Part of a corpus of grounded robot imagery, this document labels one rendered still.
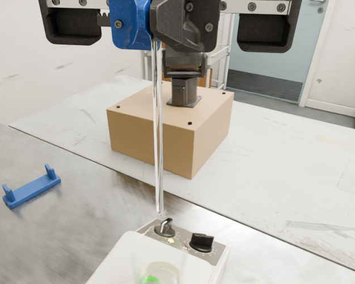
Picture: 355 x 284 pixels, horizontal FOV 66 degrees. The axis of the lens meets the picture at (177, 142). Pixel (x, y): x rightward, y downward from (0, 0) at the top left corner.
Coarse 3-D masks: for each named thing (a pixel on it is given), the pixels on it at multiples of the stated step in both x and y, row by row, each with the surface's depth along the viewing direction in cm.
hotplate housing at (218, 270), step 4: (152, 220) 43; (140, 228) 40; (224, 252) 38; (228, 252) 39; (224, 256) 38; (228, 256) 40; (220, 260) 36; (224, 260) 37; (220, 264) 36; (224, 264) 37; (212, 268) 33; (216, 268) 33; (220, 268) 35; (224, 268) 39; (212, 272) 33; (216, 272) 33; (220, 272) 35; (212, 276) 32; (216, 276) 33; (220, 276) 36; (212, 280) 32; (216, 280) 32
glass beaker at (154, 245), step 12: (156, 228) 27; (168, 228) 27; (144, 240) 27; (156, 240) 28; (168, 240) 27; (180, 240) 26; (132, 252) 25; (144, 252) 28; (156, 252) 29; (168, 252) 28; (180, 252) 27; (132, 264) 24; (144, 264) 29; (180, 264) 28; (144, 276) 23; (180, 276) 24
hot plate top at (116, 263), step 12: (120, 240) 34; (132, 240) 34; (120, 252) 33; (108, 264) 31; (120, 264) 31; (192, 264) 32; (204, 264) 32; (96, 276) 30; (108, 276) 30; (120, 276) 30; (132, 276) 30; (192, 276) 30; (204, 276) 30
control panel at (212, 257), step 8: (152, 224) 42; (144, 232) 39; (176, 232) 41; (184, 232) 42; (192, 232) 42; (184, 240) 39; (192, 248) 37; (216, 248) 39; (224, 248) 39; (200, 256) 35; (208, 256) 36; (216, 256) 36; (216, 264) 34
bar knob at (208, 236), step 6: (192, 234) 38; (198, 234) 38; (204, 234) 38; (210, 234) 39; (192, 240) 38; (198, 240) 38; (204, 240) 38; (210, 240) 38; (192, 246) 37; (198, 246) 37; (204, 246) 38; (210, 246) 38
